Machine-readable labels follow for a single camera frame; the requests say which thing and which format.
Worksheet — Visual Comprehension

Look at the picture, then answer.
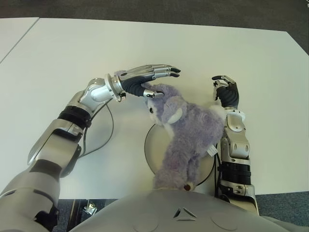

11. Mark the white plate black rim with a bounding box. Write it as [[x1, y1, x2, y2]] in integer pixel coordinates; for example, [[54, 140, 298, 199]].
[[144, 123, 216, 188]]

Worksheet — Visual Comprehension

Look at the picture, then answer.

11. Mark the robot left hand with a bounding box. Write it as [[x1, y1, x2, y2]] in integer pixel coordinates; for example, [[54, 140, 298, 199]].
[[118, 64, 182, 99]]

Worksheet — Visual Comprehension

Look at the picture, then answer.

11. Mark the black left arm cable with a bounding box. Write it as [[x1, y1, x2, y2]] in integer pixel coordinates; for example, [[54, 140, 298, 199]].
[[79, 101, 114, 158]]

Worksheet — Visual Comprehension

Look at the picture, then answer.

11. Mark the metal caster wheel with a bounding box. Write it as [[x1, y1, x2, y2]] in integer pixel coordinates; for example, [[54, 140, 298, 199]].
[[83, 200, 97, 216]]

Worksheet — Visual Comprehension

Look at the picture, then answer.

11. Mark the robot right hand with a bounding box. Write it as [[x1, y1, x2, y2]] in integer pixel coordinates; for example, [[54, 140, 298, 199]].
[[211, 74, 240, 109]]

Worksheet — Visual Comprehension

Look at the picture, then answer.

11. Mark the grey robot torso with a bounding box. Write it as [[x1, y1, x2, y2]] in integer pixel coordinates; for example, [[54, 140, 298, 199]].
[[65, 188, 309, 232]]

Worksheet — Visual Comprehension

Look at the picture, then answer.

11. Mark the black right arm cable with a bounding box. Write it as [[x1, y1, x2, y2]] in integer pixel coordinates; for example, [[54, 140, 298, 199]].
[[213, 142, 224, 196]]

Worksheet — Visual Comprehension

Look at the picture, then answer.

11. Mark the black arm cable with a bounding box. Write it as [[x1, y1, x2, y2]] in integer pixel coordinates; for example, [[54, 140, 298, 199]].
[[213, 142, 224, 196], [79, 101, 114, 158]]

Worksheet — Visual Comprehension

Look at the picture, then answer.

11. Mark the purple plush bunny doll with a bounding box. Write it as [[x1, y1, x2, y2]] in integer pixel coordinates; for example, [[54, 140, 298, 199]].
[[113, 70, 229, 192]]

